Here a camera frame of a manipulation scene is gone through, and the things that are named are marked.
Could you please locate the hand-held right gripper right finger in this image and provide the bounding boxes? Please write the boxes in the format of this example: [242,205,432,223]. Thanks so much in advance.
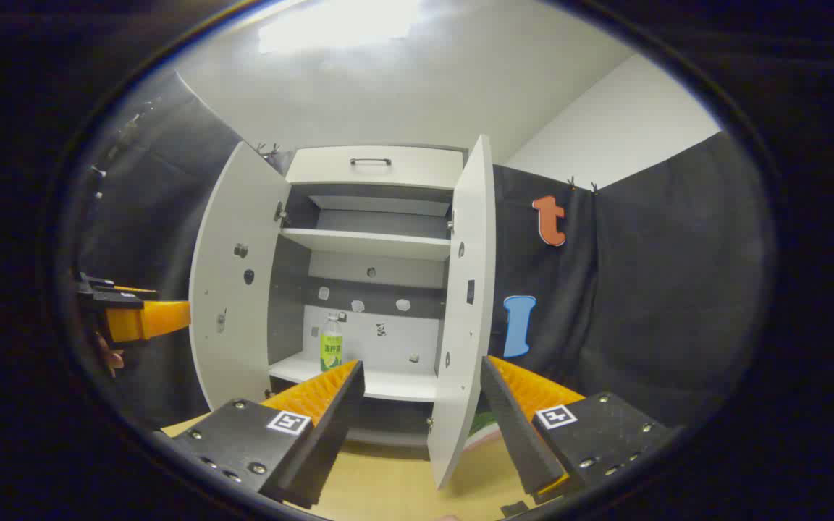
[481,355,682,506]

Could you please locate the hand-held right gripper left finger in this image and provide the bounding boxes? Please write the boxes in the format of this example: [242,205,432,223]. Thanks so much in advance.
[171,360,366,509]

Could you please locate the green label clear bottle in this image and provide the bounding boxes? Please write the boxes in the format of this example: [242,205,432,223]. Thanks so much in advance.
[320,313,344,373]

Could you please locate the white grey cabinet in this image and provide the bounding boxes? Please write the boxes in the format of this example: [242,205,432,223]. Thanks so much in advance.
[267,143,470,448]

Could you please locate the white cabinet door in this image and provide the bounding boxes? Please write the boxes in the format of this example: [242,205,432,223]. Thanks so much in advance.
[189,141,292,412]
[428,134,497,491]

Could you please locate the white cabinet shelf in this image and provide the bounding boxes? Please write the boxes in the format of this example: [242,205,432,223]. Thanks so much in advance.
[281,228,452,261]
[269,352,439,402]

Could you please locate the white cabinet drawer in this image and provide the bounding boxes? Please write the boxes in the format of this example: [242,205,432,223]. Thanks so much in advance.
[285,145,465,190]

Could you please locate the black backdrop cloth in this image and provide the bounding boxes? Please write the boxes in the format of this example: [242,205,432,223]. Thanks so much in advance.
[73,69,776,435]

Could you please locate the ceiling light panel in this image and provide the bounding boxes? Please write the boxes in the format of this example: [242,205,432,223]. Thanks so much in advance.
[258,0,421,55]

